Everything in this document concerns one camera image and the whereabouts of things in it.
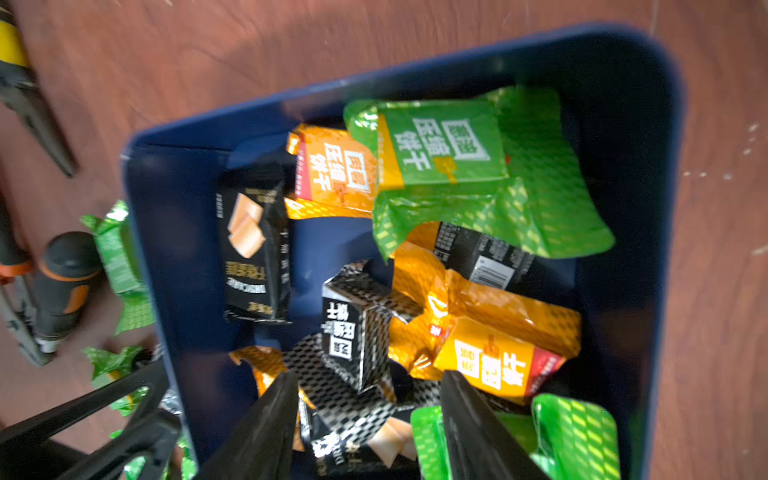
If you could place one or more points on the orange handled pliers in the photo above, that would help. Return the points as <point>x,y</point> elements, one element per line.
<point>18,309</point>

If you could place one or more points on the orange packet in box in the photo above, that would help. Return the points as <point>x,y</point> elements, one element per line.
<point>335,174</point>
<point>504,344</point>

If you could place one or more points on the black checkered packet in box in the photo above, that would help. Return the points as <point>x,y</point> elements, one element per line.
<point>344,369</point>

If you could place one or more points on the green packet in box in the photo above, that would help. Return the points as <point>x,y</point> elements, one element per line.
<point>498,164</point>

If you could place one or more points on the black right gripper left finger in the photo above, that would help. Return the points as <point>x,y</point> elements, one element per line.
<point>261,445</point>

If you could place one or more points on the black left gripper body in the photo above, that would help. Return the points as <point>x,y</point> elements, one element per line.
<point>98,434</point>

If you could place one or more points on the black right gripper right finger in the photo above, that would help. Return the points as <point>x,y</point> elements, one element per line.
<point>479,445</point>

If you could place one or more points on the black cracker packet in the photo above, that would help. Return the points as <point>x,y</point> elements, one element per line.
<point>254,239</point>

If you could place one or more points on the yellow handled pliers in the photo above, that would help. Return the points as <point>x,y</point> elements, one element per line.
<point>21,94</point>

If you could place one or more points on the dark blue storage box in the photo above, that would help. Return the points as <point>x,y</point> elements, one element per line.
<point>622,99</point>

